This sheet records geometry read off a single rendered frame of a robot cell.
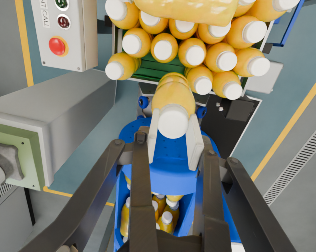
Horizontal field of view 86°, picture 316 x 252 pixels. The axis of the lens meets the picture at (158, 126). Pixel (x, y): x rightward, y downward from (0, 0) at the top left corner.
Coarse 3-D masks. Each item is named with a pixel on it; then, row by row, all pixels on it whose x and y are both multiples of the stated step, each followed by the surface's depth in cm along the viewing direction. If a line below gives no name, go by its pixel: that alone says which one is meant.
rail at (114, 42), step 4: (112, 24) 46; (112, 28) 46; (116, 28) 48; (112, 32) 47; (116, 32) 48; (112, 36) 47; (116, 36) 49; (112, 40) 48; (116, 40) 49; (112, 44) 48; (116, 44) 50; (112, 48) 49; (116, 48) 50; (112, 52) 49; (116, 52) 51
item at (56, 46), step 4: (52, 40) 37; (56, 40) 37; (60, 40) 37; (52, 44) 37; (56, 44) 37; (60, 44) 37; (52, 48) 37; (56, 48) 37; (60, 48) 37; (64, 48) 37; (52, 52) 38; (56, 52) 38; (60, 52) 38
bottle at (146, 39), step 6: (132, 30) 39; (138, 30) 39; (144, 30) 42; (138, 36) 38; (144, 36) 39; (150, 36) 45; (144, 42) 39; (150, 42) 42; (144, 48) 40; (132, 54) 41; (138, 54) 41; (144, 54) 42
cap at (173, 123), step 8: (168, 112) 20; (176, 112) 20; (184, 112) 21; (160, 120) 21; (168, 120) 20; (176, 120) 20; (184, 120) 20; (160, 128) 21; (168, 128) 21; (176, 128) 21; (184, 128) 21; (168, 136) 21; (176, 136) 21
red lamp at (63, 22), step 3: (60, 18) 35; (63, 18) 35; (66, 18) 35; (57, 21) 35; (60, 21) 35; (63, 21) 35; (66, 21) 35; (60, 24) 35; (63, 24) 35; (66, 24) 35; (63, 27) 36; (66, 27) 36
